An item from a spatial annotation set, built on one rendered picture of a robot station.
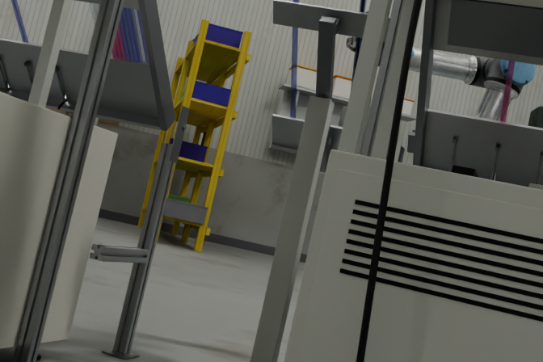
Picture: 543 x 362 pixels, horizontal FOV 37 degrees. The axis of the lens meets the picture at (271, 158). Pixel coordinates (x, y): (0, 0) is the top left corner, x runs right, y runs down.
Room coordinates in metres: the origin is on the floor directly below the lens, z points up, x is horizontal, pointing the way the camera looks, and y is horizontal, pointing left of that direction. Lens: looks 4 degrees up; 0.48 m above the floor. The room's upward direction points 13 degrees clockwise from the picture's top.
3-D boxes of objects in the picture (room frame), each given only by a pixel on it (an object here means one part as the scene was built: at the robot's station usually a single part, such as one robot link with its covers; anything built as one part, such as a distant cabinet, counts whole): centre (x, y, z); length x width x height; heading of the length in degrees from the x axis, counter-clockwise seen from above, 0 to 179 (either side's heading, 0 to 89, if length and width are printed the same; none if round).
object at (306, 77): (11.17, -0.25, 2.49); 0.53 x 0.43 x 0.30; 99
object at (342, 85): (11.26, -0.84, 2.49); 0.53 x 0.43 x 0.30; 99
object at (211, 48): (9.76, 1.01, 1.23); 2.80 x 0.72 x 2.47; 9
